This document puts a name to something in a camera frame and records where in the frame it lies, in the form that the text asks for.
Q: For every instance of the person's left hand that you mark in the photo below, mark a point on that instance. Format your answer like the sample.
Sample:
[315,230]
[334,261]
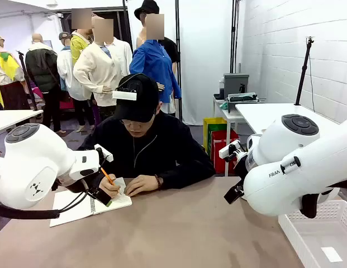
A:
[142,185]

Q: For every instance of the small blue wall screen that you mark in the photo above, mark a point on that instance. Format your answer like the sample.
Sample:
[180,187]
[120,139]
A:
[49,44]

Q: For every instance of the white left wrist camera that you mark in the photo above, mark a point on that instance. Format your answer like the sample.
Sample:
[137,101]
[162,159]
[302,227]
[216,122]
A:
[104,153]

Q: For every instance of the black tripod with camera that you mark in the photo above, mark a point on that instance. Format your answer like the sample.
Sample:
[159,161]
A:
[303,72]

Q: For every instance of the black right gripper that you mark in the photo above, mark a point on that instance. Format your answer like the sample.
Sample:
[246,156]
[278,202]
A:
[241,170]

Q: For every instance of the grey box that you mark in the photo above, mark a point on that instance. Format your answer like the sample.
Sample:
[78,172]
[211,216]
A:
[234,81]

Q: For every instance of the grey tray with green items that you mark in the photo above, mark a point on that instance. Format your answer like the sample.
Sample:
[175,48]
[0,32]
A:
[241,97]

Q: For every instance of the yellow green bag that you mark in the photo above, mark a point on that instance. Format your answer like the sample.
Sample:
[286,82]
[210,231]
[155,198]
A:
[209,131]

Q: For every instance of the small white table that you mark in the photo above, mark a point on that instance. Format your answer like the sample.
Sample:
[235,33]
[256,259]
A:
[231,115]

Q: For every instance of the person in black jacket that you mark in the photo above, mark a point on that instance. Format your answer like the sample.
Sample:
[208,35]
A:
[151,150]

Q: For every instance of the mannequin in blue shirt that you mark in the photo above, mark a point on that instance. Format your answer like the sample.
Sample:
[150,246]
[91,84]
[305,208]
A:
[153,64]

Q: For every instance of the person's left forearm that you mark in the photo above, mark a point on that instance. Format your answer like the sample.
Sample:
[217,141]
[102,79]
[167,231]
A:
[187,176]

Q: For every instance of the black spray nozzle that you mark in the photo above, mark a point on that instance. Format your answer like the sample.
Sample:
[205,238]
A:
[242,88]

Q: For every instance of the white side table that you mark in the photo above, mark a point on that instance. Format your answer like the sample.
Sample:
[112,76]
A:
[11,117]

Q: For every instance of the mannequin with black hat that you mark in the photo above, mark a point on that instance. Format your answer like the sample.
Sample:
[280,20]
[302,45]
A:
[146,7]

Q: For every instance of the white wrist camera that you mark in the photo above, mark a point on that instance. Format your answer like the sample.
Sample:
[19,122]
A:
[104,153]
[229,149]

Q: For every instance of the large white table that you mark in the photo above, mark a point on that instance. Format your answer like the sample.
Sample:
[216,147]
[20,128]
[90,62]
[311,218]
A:
[259,114]

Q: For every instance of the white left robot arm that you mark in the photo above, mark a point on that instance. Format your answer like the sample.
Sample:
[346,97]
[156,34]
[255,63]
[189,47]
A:
[28,167]

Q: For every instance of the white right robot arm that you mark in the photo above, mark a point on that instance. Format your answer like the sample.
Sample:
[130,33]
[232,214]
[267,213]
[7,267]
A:
[287,173]

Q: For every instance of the person's right forearm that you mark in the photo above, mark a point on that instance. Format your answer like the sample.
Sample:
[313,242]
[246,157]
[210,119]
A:
[96,174]

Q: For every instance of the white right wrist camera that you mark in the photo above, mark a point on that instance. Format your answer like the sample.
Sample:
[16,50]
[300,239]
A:
[229,149]

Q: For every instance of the white spiral notebook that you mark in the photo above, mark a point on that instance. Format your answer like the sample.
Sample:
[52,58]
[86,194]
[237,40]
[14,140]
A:
[70,206]

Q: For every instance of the mannequin in white shirt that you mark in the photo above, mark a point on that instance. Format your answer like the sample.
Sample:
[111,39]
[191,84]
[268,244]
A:
[65,69]

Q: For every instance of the mannequin in yellow jacket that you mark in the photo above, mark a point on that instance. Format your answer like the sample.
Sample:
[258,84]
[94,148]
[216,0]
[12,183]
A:
[76,47]

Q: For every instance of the white perforated plastic basket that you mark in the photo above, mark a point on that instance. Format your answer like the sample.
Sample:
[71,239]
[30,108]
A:
[296,231]

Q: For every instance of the black baseball cap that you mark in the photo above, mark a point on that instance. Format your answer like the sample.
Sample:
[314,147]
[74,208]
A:
[139,97]

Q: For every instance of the orange pencil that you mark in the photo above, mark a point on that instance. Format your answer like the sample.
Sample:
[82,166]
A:
[106,175]

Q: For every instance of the white photo backdrop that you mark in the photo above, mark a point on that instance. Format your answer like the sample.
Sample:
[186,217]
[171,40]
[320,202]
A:
[204,56]

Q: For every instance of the green cloth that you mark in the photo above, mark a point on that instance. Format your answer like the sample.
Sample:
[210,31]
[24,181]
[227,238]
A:
[224,105]

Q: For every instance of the red bag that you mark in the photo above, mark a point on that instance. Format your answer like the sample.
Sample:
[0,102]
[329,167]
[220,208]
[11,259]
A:
[218,156]

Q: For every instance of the magenta bag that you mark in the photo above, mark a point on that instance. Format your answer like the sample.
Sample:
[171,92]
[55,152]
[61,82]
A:
[67,106]

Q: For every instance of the person's right hand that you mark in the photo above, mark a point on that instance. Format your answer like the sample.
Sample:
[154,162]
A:
[109,185]

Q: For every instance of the black light stand pole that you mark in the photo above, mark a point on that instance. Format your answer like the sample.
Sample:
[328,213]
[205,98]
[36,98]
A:
[233,36]
[177,22]

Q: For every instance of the mannequin with yellow scarf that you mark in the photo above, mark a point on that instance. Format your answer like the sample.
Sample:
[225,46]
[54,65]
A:
[8,72]

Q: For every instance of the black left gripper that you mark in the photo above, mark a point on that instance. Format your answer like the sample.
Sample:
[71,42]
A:
[74,185]

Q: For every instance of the mannequin in dark puffer jacket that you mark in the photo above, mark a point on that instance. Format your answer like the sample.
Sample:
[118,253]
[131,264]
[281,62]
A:
[44,72]

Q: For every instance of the mannequin in cream cardigan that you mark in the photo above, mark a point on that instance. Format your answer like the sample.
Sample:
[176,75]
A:
[100,67]

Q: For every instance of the white head-mounted camera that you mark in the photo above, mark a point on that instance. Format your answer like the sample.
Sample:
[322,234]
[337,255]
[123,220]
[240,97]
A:
[124,95]

